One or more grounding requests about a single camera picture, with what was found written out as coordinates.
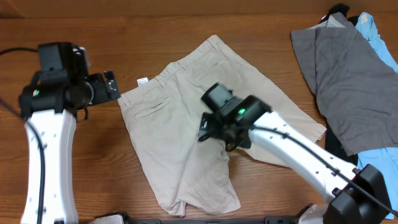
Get beige shorts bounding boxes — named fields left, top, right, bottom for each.
left=118, top=35, right=326, bottom=217

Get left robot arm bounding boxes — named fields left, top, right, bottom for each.
left=19, top=42, right=120, bottom=224

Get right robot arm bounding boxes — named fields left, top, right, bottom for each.
left=198, top=83, right=397, bottom=224

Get black garment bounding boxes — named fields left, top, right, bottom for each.
left=319, top=3, right=358, bottom=165

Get grey t-shirt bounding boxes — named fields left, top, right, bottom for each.
left=290, top=12, right=397, bottom=156

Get light blue shirt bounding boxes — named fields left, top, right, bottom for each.
left=355, top=12, right=397, bottom=210

